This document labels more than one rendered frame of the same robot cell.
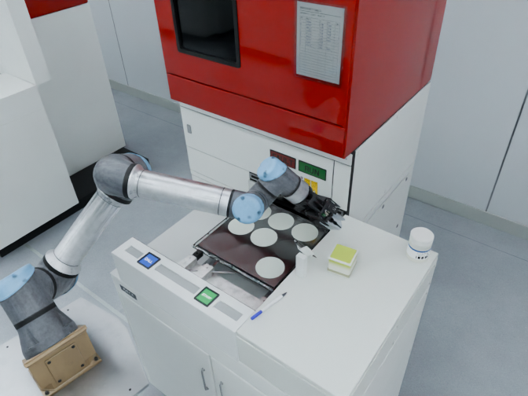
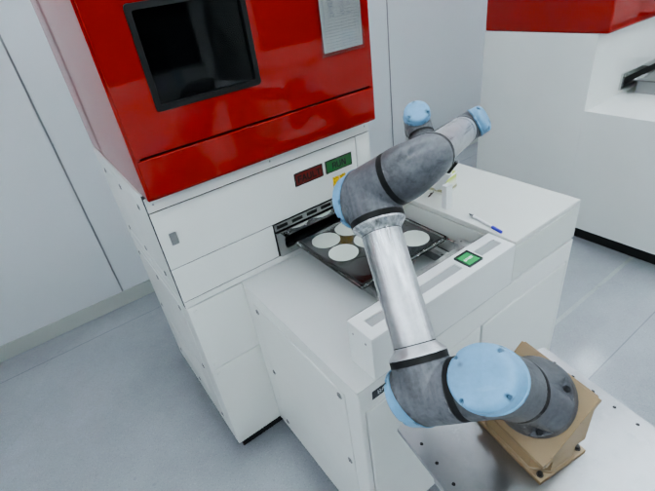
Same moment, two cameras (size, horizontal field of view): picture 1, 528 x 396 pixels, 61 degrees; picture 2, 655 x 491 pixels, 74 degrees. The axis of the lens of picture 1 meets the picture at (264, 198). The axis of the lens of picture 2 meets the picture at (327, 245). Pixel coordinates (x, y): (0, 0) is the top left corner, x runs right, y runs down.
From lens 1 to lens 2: 1.58 m
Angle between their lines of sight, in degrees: 56
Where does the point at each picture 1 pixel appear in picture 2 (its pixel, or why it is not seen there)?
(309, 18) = not seen: outside the picture
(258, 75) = (285, 79)
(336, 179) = (360, 154)
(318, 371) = (554, 207)
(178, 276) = (432, 280)
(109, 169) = (432, 143)
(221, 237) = (357, 265)
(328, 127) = (360, 94)
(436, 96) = not seen: hidden behind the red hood
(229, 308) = (482, 246)
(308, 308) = (487, 207)
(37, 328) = (550, 371)
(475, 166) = not seen: hidden behind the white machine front
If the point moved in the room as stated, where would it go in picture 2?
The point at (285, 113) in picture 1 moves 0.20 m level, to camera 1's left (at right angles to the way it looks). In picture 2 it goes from (319, 107) to (299, 129)
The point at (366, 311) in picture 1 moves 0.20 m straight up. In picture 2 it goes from (491, 184) to (496, 130)
